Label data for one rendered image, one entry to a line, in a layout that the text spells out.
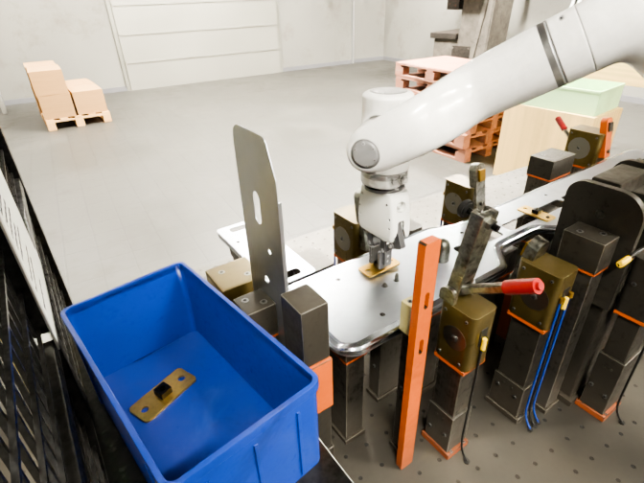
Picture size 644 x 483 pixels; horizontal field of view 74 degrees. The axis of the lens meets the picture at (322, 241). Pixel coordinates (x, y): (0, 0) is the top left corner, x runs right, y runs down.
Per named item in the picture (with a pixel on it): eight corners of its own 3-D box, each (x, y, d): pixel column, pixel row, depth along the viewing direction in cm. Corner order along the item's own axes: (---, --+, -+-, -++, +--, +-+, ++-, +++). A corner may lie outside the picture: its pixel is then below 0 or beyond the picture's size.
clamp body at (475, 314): (441, 420, 91) (465, 285, 73) (480, 455, 84) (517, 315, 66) (419, 436, 88) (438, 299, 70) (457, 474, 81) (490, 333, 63)
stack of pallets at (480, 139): (514, 149, 448) (531, 66, 407) (463, 163, 414) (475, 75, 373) (437, 126, 529) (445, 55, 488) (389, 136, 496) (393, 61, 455)
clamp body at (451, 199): (438, 273, 137) (451, 170, 120) (468, 290, 129) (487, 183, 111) (423, 280, 134) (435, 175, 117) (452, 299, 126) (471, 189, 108)
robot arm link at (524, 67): (571, 102, 50) (356, 190, 67) (565, 78, 63) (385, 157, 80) (544, 27, 48) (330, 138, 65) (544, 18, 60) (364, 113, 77)
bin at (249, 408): (197, 327, 69) (181, 259, 62) (326, 458, 49) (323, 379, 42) (89, 383, 59) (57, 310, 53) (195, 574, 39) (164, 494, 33)
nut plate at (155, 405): (179, 368, 61) (177, 362, 60) (197, 379, 59) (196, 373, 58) (127, 410, 55) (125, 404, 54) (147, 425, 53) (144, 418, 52)
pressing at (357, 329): (622, 148, 149) (623, 143, 148) (700, 166, 133) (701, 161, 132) (274, 293, 83) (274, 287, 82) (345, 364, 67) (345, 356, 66)
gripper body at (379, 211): (419, 181, 75) (414, 237, 81) (380, 166, 83) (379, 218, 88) (387, 193, 72) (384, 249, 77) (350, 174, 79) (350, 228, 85)
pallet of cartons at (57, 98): (103, 105, 679) (89, 56, 643) (112, 122, 587) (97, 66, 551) (40, 113, 643) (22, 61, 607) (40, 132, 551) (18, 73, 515)
